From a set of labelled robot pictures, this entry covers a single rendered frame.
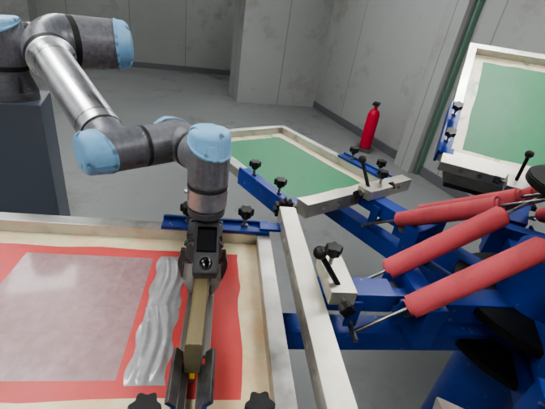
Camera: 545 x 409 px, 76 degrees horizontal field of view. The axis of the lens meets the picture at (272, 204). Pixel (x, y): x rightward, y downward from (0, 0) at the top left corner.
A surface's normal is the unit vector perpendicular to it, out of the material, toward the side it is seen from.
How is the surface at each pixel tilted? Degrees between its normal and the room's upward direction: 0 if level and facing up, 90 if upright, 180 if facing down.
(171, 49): 90
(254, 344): 0
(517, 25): 90
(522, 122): 32
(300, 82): 90
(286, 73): 90
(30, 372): 0
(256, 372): 0
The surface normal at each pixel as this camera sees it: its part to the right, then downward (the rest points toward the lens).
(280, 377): 0.14, -0.87
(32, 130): 0.33, 0.50
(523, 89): -0.10, -0.53
